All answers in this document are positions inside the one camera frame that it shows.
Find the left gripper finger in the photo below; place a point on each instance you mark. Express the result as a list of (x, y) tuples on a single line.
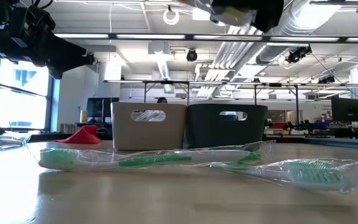
[(67, 57)]

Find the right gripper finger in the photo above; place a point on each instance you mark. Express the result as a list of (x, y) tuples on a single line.
[(235, 2), (269, 14)]

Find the black computer monitor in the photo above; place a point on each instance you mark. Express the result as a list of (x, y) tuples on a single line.
[(348, 109), (99, 107)]

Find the yellow cup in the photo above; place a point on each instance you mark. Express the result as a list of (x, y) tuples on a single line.
[(84, 116)]

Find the red cloth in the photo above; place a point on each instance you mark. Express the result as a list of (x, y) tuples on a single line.
[(82, 137)]

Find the person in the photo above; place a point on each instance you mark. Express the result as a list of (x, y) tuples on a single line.
[(162, 100)]

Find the beige plastic bin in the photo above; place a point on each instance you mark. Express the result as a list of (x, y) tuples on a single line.
[(148, 133)]

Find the dark grey plastic bin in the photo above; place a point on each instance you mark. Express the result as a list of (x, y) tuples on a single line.
[(225, 133)]

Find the silver ventilation duct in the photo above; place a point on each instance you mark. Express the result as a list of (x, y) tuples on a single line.
[(306, 15)]

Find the black overhead camera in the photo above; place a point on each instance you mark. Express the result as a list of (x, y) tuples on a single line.
[(191, 55)]

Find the black workbench frame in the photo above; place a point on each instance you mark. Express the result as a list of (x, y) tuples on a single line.
[(255, 102)]

